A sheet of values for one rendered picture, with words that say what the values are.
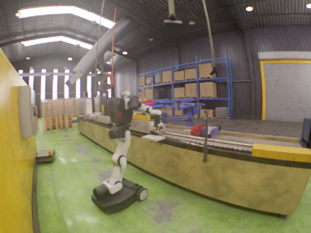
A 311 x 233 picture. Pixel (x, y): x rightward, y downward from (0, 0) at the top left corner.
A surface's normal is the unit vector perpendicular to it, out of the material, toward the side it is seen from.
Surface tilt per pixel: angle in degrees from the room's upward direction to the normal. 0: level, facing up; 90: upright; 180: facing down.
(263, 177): 90
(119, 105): 89
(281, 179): 90
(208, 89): 90
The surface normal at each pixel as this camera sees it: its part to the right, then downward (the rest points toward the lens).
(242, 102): -0.70, 0.09
